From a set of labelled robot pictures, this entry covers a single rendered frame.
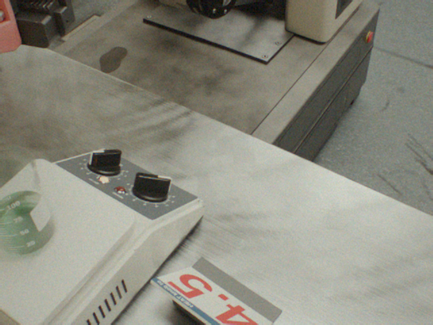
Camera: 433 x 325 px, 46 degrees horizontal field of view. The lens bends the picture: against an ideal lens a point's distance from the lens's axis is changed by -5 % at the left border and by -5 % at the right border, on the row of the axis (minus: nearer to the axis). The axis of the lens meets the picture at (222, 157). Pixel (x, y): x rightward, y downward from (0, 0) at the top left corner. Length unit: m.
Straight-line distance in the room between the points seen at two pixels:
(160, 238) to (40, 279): 0.11
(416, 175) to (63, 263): 1.34
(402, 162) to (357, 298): 1.20
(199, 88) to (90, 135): 0.67
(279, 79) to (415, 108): 0.70
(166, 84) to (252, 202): 0.78
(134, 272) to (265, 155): 0.21
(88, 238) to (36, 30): 0.16
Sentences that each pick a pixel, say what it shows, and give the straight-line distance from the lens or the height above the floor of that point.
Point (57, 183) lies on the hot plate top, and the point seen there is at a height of 0.84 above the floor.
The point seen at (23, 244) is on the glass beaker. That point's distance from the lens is 0.39.
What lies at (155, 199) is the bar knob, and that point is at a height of 0.81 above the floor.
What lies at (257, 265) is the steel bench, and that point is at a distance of 0.48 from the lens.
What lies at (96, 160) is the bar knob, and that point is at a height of 0.81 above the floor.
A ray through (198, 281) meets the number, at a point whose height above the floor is 0.76.
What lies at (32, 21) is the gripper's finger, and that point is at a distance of 0.34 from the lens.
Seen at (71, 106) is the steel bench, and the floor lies 0.75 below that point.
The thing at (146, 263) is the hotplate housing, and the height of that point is 0.79.
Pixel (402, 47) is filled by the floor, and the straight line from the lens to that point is 2.12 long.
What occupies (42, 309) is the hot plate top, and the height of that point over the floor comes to 0.84.
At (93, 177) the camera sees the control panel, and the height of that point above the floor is 0.81.
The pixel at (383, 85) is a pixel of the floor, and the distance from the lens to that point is 1.91.
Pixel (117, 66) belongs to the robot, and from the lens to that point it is 1.35.
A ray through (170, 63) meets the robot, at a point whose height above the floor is 0.37.
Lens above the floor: 1.16
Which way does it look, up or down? 47 degrees down
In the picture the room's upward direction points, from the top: 2 degrees counter-clockwise
